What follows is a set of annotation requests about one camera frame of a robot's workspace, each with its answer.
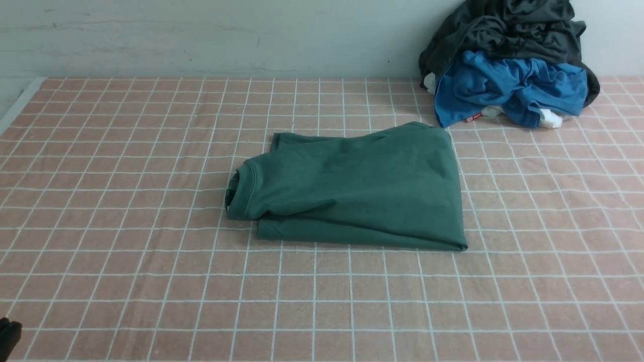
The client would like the pink checkered tablecloth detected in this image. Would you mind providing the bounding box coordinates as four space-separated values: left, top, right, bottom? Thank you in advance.
1 77 643 361

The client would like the dark grey crumpled garment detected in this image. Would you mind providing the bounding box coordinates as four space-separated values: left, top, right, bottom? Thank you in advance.
418 1 601 106

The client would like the green long-sleeved shirt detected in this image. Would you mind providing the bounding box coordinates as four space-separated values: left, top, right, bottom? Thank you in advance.
225 122 468 252

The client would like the blue crumpled garment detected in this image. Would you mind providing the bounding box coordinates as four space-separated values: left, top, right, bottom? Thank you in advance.
434 51 589 129

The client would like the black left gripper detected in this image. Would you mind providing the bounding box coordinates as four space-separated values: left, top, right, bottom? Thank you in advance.
0 318 22 362

